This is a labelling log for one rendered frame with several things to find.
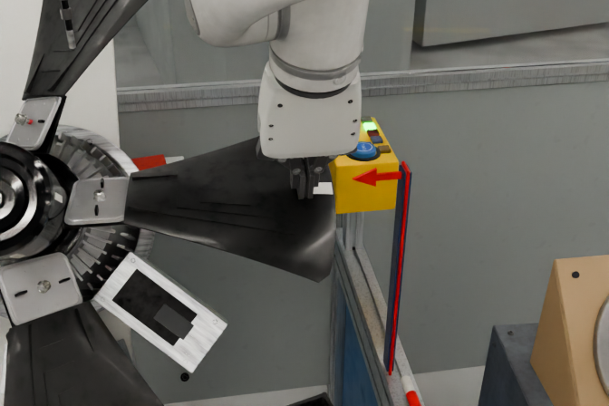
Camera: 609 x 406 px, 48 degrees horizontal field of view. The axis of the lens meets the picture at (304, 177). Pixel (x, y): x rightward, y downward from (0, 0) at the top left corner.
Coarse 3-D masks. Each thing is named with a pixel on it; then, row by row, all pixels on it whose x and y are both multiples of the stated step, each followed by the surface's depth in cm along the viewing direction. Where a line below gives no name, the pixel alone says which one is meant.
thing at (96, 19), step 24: (48, 0) 83; (72, 0) 80; (96, 0) 77; (120, 0) 76; (144, 0) 75; (48, 24) 81; (72, 24) 77; (96, 24) 75; (120, 24) 74; (48, 48) 79; (96, 48) 74; (48, 72) 77; (72, 72) 74; (24, 96) 79; (48, 96) 75
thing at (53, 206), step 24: (0, 144) 69; (0, 168) 69; (24, 168) 69; (48, 168) 72; (0, 192) 69; (24, 192) 69; (48, 192) 69; (0, 216) 69; (24, 216) 69; (48, 216) 69; (0, 240) 68; (24, 240) 68; (48, 240) 73; (72, 240) 79; (0, 264) 77
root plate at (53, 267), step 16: (48, 256) 75; (64, 256) 77; (0, 272) 70; (16, 272) 72; (32, 272) 73; (48, 272) 75; (64, 272) 77; (0, 288) 70; (16, 288) 71; (32, 288) 72; (64, 288) 76; (16, 304) 70; (32, 304) 72; (48, 304) 73; (64, 304) 75; (16, 320) 70
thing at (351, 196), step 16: (384, 144) 110; (336, 160) 105; (352, 160) 105; (368, 160) 105; (384, 160) 105; (336, 176) 105; (352, 176) 105; (336, 192) 106; (352, 192) 107; (368, 192) 107; (384, 192) 108; (336, 208) 108; (352, 208) 108; (368, 208) 109; (384, 208) 109
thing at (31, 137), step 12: (24, 108) 79; (36, 108) 77; (48, 108) 74; (36, 120) 75; (48, 120) 73; (12, 132) 78; (24, 132) 76; (36, 132) 74; (24, 144) 75; (36, 144) 72
